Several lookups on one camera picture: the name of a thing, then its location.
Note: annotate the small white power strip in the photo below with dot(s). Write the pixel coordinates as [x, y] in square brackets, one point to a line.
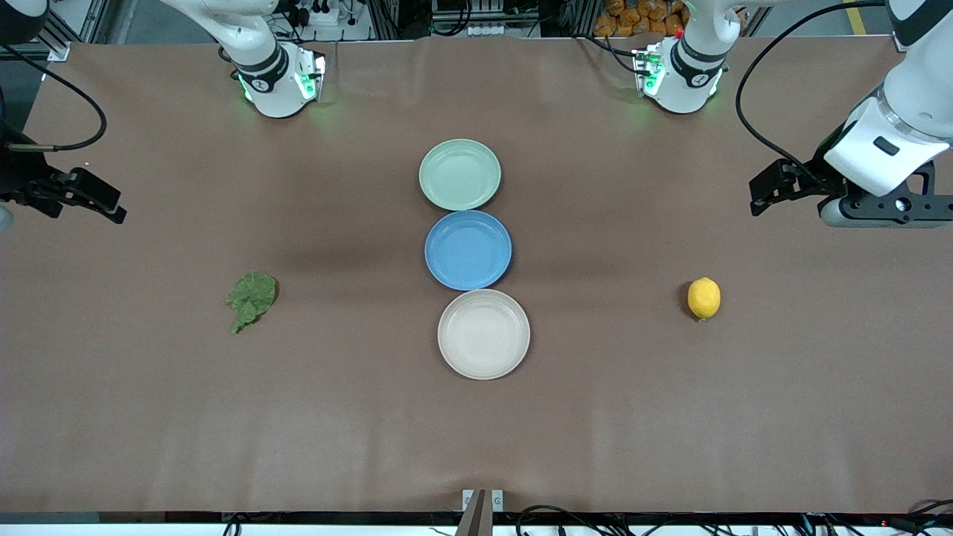
[491, 30]

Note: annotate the aluminium frame corner profile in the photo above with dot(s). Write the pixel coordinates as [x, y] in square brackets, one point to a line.
[59, 50]

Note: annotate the light green plate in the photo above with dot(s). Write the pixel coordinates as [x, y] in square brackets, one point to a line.
[459, 174]

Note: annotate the blue plate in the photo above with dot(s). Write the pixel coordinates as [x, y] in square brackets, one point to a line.
[468, 250]

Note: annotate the brown table cover sheet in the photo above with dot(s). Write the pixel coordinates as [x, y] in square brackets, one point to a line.
[223, 417]

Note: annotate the beige plate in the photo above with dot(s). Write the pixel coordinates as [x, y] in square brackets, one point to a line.
[483, 334]

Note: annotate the yellow lemon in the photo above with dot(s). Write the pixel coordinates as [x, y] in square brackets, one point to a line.
[703, 298]

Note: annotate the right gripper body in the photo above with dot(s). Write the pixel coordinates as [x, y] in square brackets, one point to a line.
[21, 179]

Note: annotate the metal camera stand bracket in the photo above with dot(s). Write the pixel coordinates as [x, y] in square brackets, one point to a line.
[482, 514]

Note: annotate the bag of oranges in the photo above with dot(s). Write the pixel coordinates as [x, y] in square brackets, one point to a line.
[633, 18]

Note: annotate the white power strip with plugs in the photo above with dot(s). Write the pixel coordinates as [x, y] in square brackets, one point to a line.
[327, 16]

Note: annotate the green lettuce leaf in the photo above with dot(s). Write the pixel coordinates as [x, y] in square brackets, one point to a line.
[252, 296]

